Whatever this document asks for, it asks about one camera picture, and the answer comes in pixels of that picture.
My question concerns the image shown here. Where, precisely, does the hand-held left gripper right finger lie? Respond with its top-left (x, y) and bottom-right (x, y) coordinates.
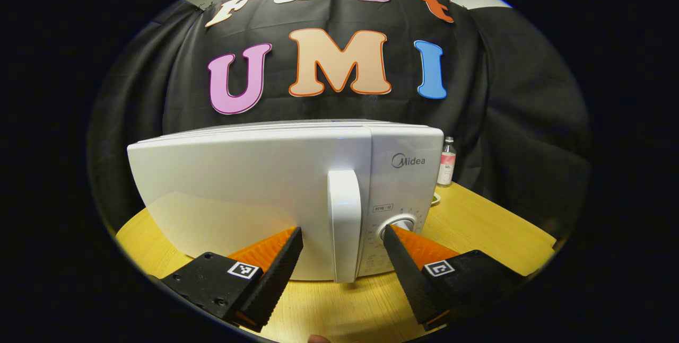
top-left (382, 224), bottom-right (531, 332)

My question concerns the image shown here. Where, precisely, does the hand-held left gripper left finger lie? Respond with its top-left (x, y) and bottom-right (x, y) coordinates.
top-left (159, 226), bottom-right (304, 333)

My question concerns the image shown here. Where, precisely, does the white microwave oven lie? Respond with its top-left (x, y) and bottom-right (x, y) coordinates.
top-left (126, 119), bottom-right (445, 284)

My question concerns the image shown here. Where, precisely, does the small bottle with pink label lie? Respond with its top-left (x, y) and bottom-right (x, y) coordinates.
top-left (437, 136), bottom-right (457, 187)

